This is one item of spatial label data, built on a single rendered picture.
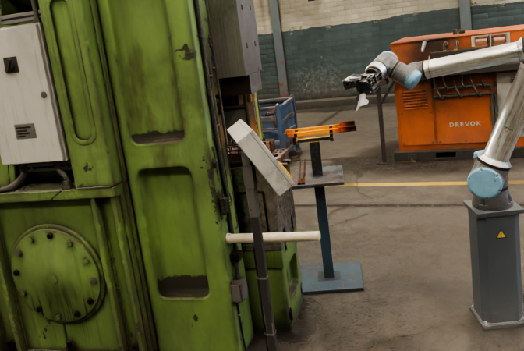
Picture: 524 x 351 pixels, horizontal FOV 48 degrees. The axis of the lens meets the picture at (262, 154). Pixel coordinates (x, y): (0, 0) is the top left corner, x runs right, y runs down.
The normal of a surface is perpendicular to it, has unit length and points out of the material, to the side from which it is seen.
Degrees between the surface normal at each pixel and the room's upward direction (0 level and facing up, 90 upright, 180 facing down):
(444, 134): 90
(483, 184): 94
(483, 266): 90
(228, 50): 90
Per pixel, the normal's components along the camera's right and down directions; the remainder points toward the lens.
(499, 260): -0.04, 0.22
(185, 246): -0.25, 0.24
